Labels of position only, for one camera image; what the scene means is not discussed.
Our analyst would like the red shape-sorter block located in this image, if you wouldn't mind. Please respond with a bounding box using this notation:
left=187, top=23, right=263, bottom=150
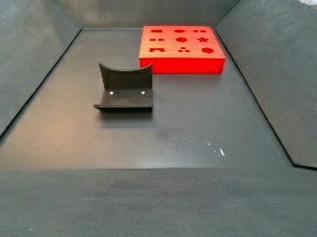
left=139, top=25, right=224, bottom=74

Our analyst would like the black curved holder bracket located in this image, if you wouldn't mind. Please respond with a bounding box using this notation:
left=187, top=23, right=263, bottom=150
left=93, top=64, right=154, bottom=111

